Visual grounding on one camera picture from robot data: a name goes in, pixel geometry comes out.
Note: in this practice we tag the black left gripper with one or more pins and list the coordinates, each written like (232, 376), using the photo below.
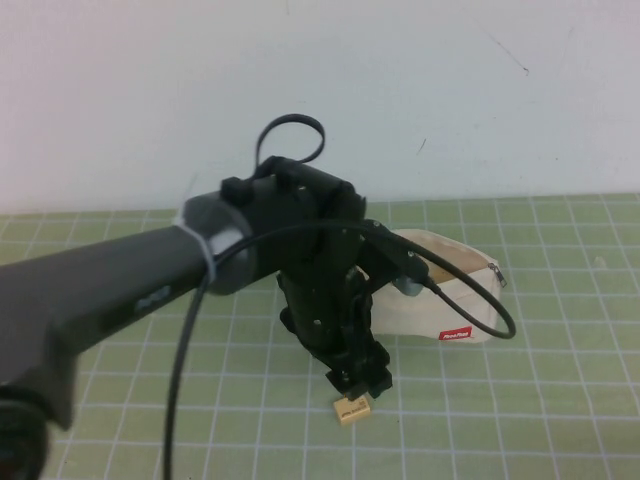
(320, 320)

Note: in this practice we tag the beige rectangular eraser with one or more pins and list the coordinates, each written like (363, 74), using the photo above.
(352, 413)

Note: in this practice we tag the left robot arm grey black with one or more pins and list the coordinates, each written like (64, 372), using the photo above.
(100, 290)

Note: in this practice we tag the cream canvas pencil case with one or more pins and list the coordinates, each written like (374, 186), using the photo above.
(465, 310)

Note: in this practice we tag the green grid cutting mat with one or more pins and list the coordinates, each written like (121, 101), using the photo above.
(500, 410)

